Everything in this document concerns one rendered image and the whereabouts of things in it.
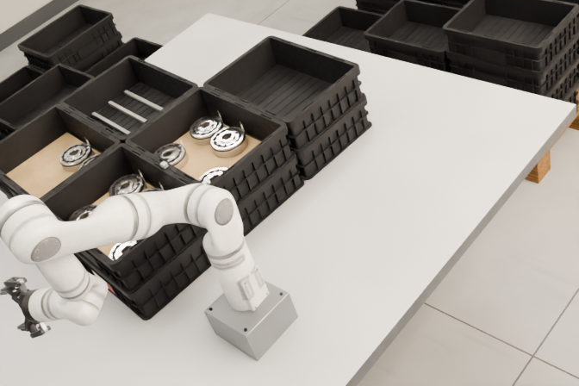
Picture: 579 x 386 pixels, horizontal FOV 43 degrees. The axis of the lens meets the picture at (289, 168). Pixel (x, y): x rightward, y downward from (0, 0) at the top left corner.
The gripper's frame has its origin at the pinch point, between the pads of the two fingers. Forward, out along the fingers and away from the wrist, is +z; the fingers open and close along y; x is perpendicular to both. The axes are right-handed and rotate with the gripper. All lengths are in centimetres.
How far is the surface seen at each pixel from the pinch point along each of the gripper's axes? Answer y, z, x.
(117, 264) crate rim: 0.0, -18.9, 18.5
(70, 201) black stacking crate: -14.7, 13.6, 34.7
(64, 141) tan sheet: -30, 41, 59
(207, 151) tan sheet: -12, -9, 68
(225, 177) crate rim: -7, -31, 50
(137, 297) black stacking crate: 11.0, -14.3, 22.5
